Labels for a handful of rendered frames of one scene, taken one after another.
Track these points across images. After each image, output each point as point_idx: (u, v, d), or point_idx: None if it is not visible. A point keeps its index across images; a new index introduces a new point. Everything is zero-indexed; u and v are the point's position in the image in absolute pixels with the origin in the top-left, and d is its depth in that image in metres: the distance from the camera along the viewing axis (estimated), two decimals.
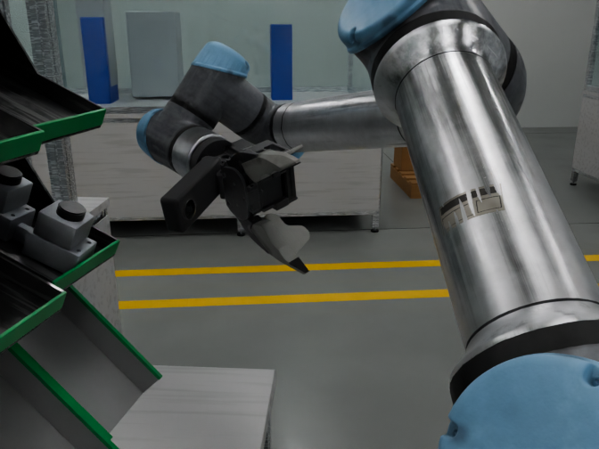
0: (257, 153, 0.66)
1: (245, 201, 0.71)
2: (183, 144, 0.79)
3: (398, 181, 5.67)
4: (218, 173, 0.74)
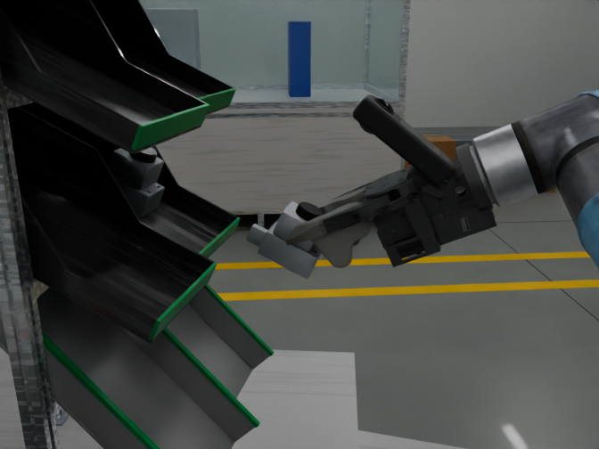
0: (324, 222, 0.60)
1: (368, 188, 0.63)
2: (499, 148, 0.56)
3: None
4: (414, 175, 0.60)
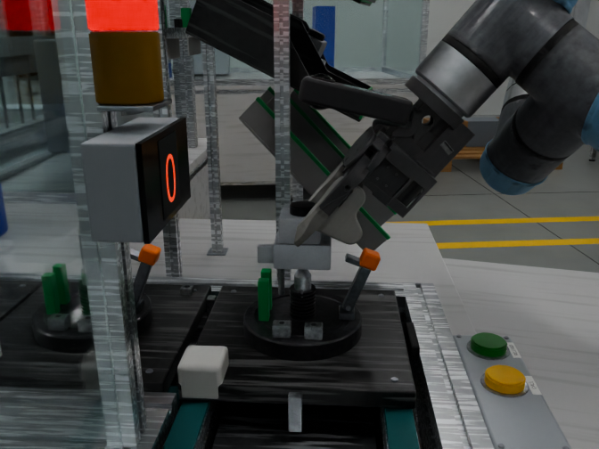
0: (321, 207, 0.61)
1: (345, 159, 0.64)
2: (442, 63, 0.57)
3: None
4: (381, 126, 0.60)
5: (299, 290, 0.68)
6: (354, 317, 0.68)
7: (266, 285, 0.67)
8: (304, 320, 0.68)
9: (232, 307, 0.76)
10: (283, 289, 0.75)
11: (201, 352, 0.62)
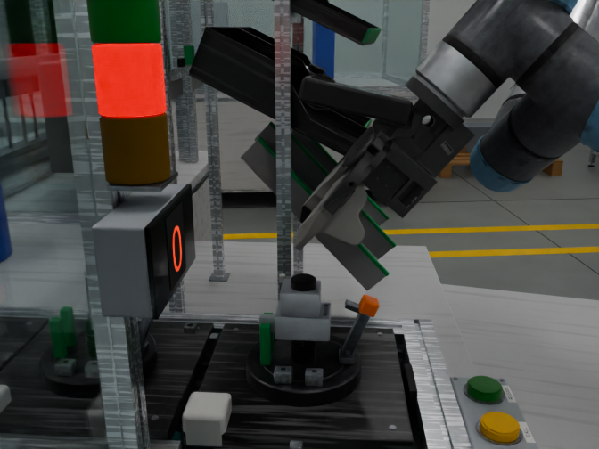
0: (324, 206, 0.59)
1: (345, 159, 0.64)
2: (443, 64, 0.57)
3: None
4: (381, 126, 0.60)
5: None
6: (354, 362, 0.70)
7: (268, 331, 0.69)
8: (305, 364, 0.70)
9: (234, 346, 0.78)
10: None
11: (206, 400, 0.63)
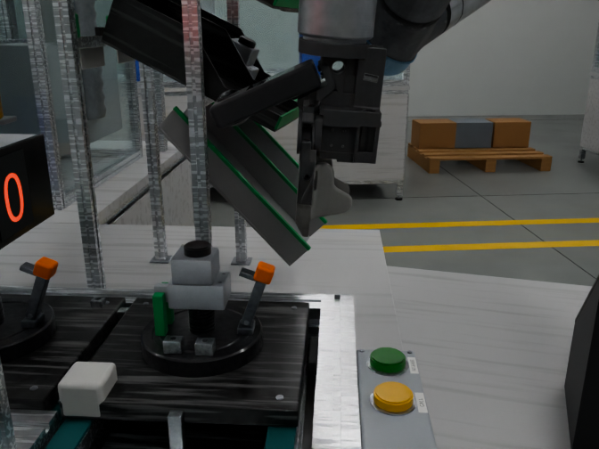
0: (299, 202, 0.62)
1: None
2: (311, 12, 0.55)
3: (416, 159, 6.01)
4: (301, 101, 0.59)
5: None
6: (252, 332, 0.67)
7: (161, 299, 0.66)
8: (201, 335, 0.67)
9: (139, 320, 0.75)
10: None
11: (86, 369, 0.61)
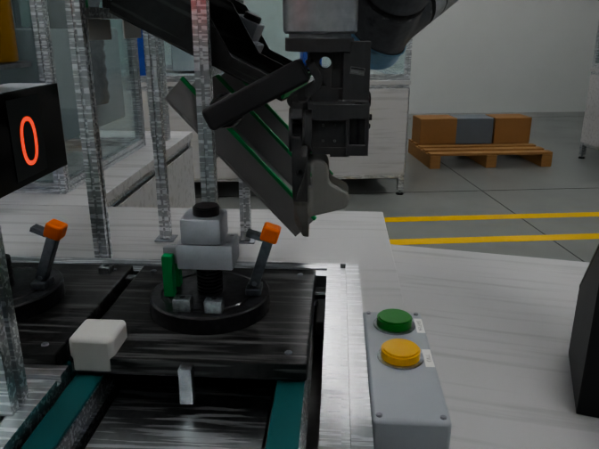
0: (295, 200, 0.62)
1: None
2: (293, 10, 0.56)
3: (417, 154, 6.02)
4: (291, 98, 0.60)
5: None
6: (260, 293, 0.68)
7: (170, 260, 0.66)
8: (209, 296, 0.68)
9: (147, 285, 0.76)
10: None
11: (97, 325, 0.61)
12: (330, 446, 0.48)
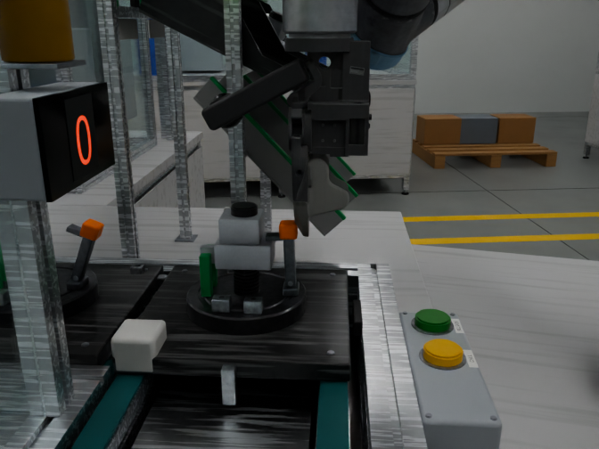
0: (295, 200, 0.62)
1: None
2: (292, 10, 0.56)
3: (421, 154, 6.01)
4: (291, 98, 0.60)
5: None
6: (298, 293, 0.68)
7: (208, 260, 0.66)
8: (247, 296, 0.68)
9: (180, 285, 0.75)
10: None
11: (137, 325, 0.61)
12: (383, 447, 0.48)
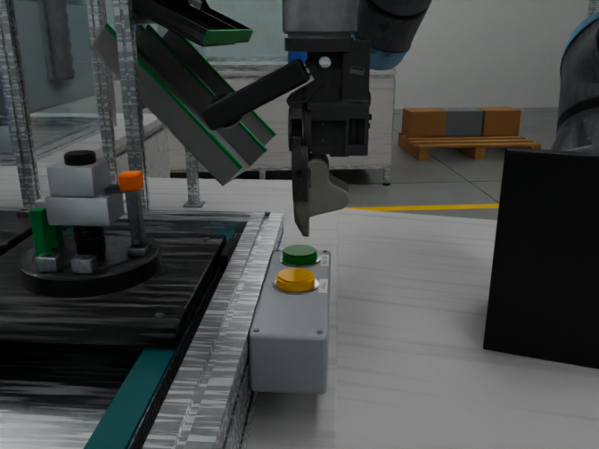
0: (295, 200, 0.62)
1: None
2: (292, 10, 0.56)
3: (406, 147, 6.02)
4: (291, 98, 0.60)
5: None
6: (144, 253, 0.60)
7: (39, 215, 0.59)
8: None
9: None
10: None
11: None
12: (197, 355, 0.48)
